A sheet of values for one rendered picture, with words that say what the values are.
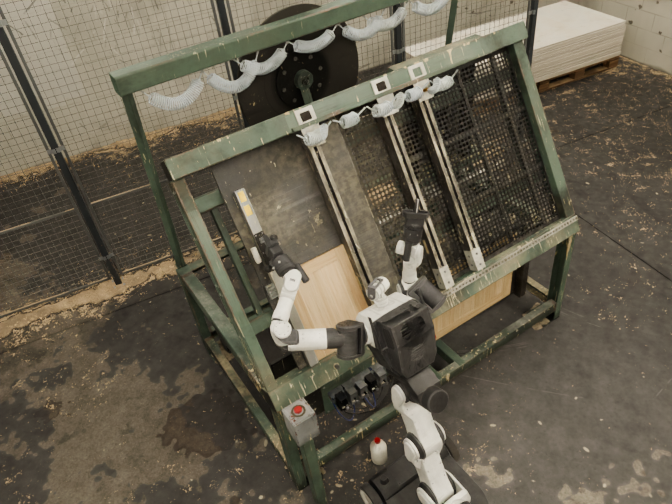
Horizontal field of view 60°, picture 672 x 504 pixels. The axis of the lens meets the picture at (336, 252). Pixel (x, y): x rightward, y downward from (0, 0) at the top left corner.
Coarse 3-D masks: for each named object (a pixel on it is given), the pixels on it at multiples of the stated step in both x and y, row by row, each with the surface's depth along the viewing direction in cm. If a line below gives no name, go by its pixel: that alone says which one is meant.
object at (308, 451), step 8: (312, 440) 284; (304, 448) 283; (312, 448) 287; (304, 456) 291; (312, 456) 291; (304, 464) 301; (312, 464) 295; (312, 472) 299; (320, 472) 303; (312, 480) 303; (320, 480) 307; (312, 488) 312; (320, 488) 311; (320, 496) 316
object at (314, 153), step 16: (304, 128) 278; (320, 128) 270; (304, 144) 287; (320, 160) 289; (320, 176) 288; (336, 192) 291; (336, 208) 292; (336, 224) 296; (352, 240) 298; (352, 256) 297; (368, 272) 301; (368, 304) 306
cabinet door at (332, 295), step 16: (320, 256) 295; (336, 256) 299; (320, 272) 296; (336, 272) 299; (352, 272) 303; (304, 288) 292; (320, 288) 296; (336, 288) 300; (352, 288) 303; (304, 304) 292; (320, 304) 296; (336, 304) 300; (352, 304) 304; (304, 320) 293; (320, 320) 297; (336, 320) 301; (320, 352) 297
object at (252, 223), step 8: (248, 200) 276; (240, 208) 276; (248, 216) 276; (248, 224) 277; (256, 224) 278; (256, 232) 278; (264, 264) 283; (272, 272) 282; (272, 280) 284; (280, 280) 284; (280, 288) 284; (296, 312) 288; (288, 320) 291; (296, 320) 289; (296, 328) 289; (304, 328) 291; (304, 352) 291; (312, 352) 293; (312, 360) 293
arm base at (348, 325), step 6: (336, 324) 250; (342, 324) 249; (348, 324) 249; (354, 324) 248; (360, 324) 249; (342, 330) 246; (348, 330) 245; (354, 330) 247; (360, 330) 250; (360, 336) 250; (360, 342) 251; (360, 348) 251; (360, 354) 251
